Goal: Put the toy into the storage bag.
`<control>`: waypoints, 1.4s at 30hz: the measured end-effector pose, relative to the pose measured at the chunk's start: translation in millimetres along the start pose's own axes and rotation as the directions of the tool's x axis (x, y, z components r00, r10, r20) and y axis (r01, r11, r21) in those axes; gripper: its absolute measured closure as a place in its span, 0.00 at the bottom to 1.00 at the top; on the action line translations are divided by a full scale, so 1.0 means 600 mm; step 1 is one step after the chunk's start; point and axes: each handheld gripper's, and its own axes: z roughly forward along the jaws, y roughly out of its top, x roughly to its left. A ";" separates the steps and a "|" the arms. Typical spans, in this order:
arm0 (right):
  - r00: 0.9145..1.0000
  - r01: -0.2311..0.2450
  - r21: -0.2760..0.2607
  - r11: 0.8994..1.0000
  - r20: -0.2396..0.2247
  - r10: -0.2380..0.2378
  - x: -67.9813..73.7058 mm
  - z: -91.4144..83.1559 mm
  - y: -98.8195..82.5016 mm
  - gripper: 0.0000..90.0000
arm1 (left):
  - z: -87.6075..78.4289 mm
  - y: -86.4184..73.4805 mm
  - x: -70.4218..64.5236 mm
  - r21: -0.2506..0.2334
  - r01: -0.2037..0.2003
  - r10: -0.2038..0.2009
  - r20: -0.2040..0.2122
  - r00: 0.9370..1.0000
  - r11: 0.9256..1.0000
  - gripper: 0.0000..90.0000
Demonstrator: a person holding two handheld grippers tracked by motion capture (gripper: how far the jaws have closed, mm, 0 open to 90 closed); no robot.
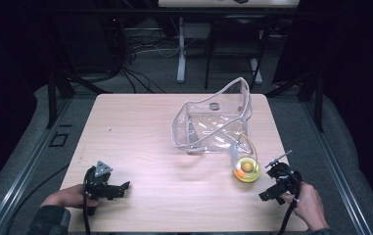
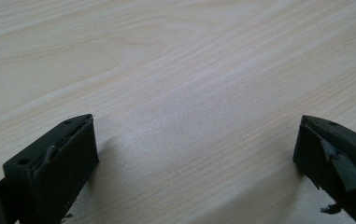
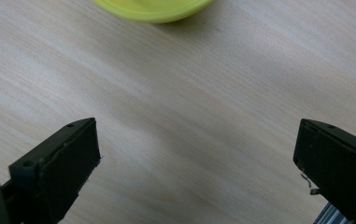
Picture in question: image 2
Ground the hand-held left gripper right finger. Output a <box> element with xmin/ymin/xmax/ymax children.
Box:
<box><xmin>292</xmin><ymin>114</ymin><xmax>356</xmax><ymax>224</ymax></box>

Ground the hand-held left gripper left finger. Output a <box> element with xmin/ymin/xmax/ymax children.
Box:
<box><xmin>2</xmin><ymin>113</ymin><xmax>100</xmax><ymax>224</ymax></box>

